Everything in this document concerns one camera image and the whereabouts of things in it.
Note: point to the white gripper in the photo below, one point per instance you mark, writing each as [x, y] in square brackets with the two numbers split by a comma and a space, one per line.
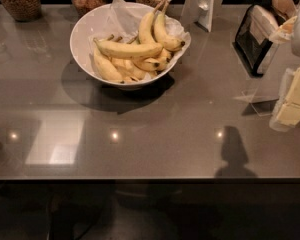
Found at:
[286, 113]

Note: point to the horizontal yellow banana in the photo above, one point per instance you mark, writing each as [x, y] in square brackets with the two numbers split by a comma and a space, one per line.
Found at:
[128, 51]

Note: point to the upright right yellow banana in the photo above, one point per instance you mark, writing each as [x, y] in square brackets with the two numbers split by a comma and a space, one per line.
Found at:
[169, 42]

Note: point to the upright yellow banana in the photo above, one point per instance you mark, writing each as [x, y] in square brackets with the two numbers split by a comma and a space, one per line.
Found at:
[169, 42]
[145, 26]

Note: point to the spotted small yellow banana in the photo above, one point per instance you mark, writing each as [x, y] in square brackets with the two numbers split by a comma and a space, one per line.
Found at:
[158, 63]

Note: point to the upright left yellow banana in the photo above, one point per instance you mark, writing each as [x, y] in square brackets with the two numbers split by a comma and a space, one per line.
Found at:
[145, 26]

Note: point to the middle lower yellow banana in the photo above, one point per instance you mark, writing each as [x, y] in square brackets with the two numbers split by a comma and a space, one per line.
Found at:
[128, 70]

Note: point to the left bottom yellow banana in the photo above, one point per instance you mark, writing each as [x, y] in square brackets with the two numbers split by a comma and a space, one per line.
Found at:
[105, 67]

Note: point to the white ceramic bowl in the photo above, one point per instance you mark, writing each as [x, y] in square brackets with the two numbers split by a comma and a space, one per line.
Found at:
[86, 34]

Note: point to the clear acrylic sign stand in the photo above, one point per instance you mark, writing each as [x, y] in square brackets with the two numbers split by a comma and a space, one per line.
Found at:
[261, 93]

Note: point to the black mesh packet holder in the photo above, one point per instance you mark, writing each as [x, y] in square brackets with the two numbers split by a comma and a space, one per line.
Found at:
[252, 42]

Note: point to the white paper liner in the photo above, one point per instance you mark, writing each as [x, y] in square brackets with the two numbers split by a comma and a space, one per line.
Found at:
[138, 45]

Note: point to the left glass nut jar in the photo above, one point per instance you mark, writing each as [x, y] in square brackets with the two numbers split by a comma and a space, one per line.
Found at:
[23, 10]

